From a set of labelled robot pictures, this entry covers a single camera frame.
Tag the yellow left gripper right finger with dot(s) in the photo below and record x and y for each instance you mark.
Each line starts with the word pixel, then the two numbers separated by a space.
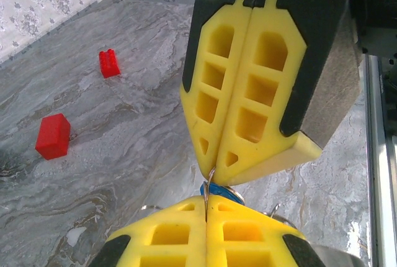
pixel 248 248

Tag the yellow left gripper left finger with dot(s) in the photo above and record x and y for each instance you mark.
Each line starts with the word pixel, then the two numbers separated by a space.
pixel 173 248

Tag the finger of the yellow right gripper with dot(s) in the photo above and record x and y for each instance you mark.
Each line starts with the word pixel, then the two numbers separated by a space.
pixel 198 62
pixel 310 62

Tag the blue key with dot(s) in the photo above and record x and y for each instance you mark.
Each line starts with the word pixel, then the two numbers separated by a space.
pixel 217 190

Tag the red toy brick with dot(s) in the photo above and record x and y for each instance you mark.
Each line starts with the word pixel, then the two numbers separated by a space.
pixel 52 136
pixel 109 65

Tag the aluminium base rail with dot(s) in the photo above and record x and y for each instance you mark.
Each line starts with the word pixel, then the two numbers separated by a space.
pixel 381 155

